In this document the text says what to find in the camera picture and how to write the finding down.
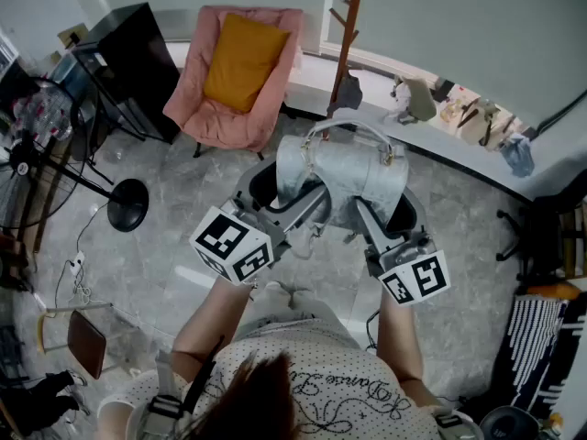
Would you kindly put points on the grey hanging bag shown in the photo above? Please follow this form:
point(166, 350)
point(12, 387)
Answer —
point(348, 92)

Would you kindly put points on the person's legs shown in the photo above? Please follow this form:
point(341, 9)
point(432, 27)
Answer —
point(298, 307)

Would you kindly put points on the black office chair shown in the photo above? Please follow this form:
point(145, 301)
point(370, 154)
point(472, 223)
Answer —
point(546, 241)

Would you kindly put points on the white power strip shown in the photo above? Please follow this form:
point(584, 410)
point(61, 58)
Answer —
point(78, 261)

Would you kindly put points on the brown wooden coat rack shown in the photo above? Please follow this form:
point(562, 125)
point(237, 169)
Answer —
point(349, 30)

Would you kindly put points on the beige bag on ledge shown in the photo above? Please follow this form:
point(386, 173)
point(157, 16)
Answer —
point(419, 99)

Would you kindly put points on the white printed pouch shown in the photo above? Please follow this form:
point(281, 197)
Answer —
point(451, 108)

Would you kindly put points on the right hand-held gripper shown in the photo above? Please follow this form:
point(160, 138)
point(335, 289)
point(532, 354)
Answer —
point(415, 275)

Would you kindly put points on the person's left forearm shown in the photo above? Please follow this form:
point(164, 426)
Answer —
point(211, 323)

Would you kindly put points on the cardboard box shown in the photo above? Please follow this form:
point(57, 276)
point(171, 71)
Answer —
point(73, 35)

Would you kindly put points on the black cabinet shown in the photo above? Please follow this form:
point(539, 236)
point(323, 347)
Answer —
point(133, 58)

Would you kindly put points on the person's dotted white shirt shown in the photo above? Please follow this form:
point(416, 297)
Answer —
point(339, 374)

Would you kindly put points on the pink padded chair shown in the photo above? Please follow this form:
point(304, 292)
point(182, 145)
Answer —
point(202, 117)

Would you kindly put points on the mustard yellow cushion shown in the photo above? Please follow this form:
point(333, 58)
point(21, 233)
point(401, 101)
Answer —
point(245, 60)

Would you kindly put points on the black standing fan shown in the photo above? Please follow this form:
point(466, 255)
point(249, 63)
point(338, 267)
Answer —
point(128, 204)

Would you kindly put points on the orange cushion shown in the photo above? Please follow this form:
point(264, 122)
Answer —
point(552, 290)

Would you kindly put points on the black folding chair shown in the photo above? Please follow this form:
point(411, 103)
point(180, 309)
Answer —
point(89, 131)

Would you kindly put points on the light blue cloth bag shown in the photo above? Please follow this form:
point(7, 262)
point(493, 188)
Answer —
point(518, 156)

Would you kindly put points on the silver grey handbag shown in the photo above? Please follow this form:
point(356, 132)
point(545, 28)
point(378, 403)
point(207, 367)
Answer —
point(353, 163)

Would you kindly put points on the brown seat metal stool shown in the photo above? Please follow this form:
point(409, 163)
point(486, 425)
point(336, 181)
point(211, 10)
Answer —
point(87, 342)

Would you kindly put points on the person's right forearm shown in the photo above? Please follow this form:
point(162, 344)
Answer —
point(399, 342)

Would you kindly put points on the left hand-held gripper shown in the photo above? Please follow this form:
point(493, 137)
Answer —
point(229, 241)

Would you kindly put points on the round black device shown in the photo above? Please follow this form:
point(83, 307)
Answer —
point(509, 424)

